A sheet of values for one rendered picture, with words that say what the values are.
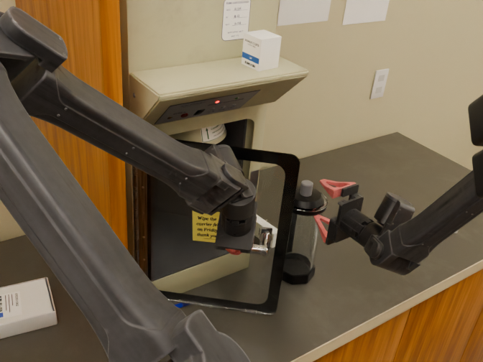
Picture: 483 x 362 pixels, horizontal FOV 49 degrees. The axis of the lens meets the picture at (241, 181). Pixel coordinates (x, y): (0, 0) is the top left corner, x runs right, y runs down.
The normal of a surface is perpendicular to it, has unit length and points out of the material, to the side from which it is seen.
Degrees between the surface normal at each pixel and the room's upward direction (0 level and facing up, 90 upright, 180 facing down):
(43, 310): 0
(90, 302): 70
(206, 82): 0
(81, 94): 49
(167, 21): 90
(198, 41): 90
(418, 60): 90
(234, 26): 90
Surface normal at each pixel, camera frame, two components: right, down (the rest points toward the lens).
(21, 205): -0.25, 0.14
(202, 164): 0.64, -0.60
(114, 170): 0.57, 0.46
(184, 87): 0.08, -0.86
